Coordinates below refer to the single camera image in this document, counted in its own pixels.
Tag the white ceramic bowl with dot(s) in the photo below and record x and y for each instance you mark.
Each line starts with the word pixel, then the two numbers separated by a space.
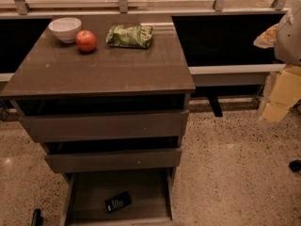
pixel 65 29

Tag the black object bottom left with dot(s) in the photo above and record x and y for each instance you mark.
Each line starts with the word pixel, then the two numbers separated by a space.
pixel 36 218

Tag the grey drawer cabinet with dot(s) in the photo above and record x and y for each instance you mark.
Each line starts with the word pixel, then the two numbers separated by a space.
pixel 57 79

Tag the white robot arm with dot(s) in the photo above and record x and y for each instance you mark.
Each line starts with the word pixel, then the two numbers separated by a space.
pixel 285 38

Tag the grey open bottom drawer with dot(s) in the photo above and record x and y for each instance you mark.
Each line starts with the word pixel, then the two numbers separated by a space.
pixel 137 197

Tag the grey middle drawer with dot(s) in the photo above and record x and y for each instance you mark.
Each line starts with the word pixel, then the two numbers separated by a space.
pixel 122 160

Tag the grey low bench shelf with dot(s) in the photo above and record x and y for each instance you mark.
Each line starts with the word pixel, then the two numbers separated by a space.
pixel 214 82

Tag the green chip bag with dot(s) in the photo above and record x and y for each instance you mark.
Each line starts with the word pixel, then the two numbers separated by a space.
pixel 138 36

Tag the dark blue rxbar wrapper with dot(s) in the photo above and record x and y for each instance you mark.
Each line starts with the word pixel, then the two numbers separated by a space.
pixel 117 202

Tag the red apple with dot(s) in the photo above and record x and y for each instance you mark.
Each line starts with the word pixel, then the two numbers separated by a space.
pixel 86 41

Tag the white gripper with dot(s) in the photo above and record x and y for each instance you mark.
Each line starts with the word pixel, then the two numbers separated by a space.
pixel 290 38

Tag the grey top drawer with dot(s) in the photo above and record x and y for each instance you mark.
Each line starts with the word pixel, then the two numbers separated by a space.
pixel 60 128

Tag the black object right floor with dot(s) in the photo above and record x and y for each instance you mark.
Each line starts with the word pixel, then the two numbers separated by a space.
pixel 295 165

